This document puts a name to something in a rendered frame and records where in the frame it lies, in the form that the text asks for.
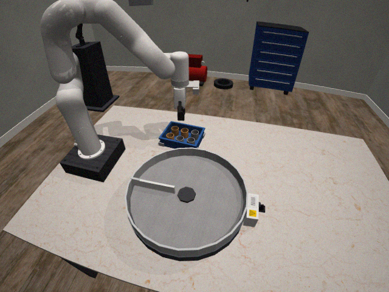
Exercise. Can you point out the blue crate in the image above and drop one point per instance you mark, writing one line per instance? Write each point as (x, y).
(177, 144)

